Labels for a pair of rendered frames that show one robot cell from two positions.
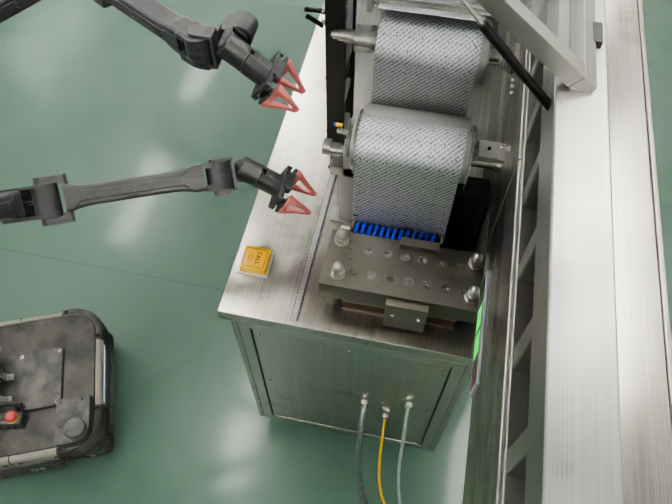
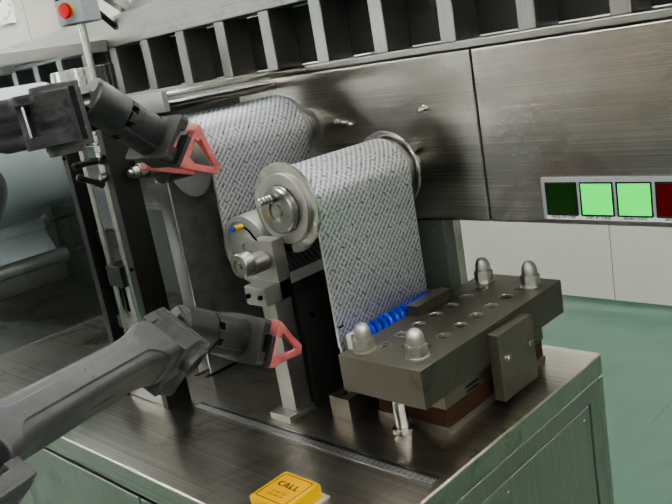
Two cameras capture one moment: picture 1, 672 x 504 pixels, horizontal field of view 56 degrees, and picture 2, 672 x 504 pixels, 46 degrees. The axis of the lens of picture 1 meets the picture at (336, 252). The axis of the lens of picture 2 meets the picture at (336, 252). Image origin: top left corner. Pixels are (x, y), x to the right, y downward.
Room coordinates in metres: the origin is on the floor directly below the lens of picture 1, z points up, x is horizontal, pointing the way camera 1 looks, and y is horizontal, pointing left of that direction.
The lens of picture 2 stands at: (0.25, 0.92, 1.48)
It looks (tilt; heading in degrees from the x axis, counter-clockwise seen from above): 14 degrees down; 304
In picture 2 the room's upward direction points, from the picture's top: 10 degrees counter-clockwise
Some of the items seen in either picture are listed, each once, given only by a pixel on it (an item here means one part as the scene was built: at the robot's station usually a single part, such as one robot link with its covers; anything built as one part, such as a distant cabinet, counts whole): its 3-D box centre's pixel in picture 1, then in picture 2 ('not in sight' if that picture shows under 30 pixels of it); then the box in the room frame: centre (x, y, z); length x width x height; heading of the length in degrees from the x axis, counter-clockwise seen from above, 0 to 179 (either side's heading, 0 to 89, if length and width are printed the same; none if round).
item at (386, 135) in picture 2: (468, 158); (387, 171); (0.94, -0.30, 1.25); 0.15 x 0.01 x 0.15; 168
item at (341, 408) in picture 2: not in sight; (395, 373); (0.91, -0.16, 0.92); 0.28 x 0.04 x 0.04; 78
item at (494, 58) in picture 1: (501, 56); (299, 128); (1.18, -0.39, 1.34); 0.07 x 0.07 x 0.07; 78
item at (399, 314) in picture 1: (405, 316); (514, 356); (0.69, -0.17, 0.97); 0.10 x 0.03 x 0.11; 78
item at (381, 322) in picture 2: (396, 234); (395, 318); (0.89, -0.15, 1.03); 0.21 x 0.04 x 0.03; 78
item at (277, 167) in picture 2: (358, 141); (286, 207); (0.99, -0.05, 1.25); 0.15 x 0.01 x 0.15; 168
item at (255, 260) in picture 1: (255, 260); (286, 496); (0.88, 0.21, 0.91); 0.07 x 0.07 x 0.02; 78
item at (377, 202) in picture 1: (400, 207); (377, 270); (0.91, -0.16, 1.11); 0.23 x 0.01 x 0.18; 78
